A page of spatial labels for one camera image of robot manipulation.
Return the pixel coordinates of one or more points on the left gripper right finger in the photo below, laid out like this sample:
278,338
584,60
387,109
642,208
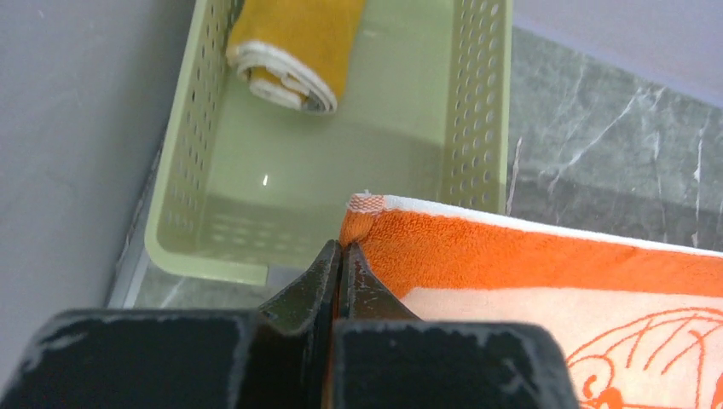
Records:
385,356

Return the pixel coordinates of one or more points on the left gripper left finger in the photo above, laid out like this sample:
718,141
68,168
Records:
271,356

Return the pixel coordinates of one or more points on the orange and cream towel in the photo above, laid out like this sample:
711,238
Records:
639,322

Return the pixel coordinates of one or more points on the brown yellow bear towel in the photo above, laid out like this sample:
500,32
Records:
295,54

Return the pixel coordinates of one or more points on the green plastic basket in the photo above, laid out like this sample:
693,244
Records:
244,186

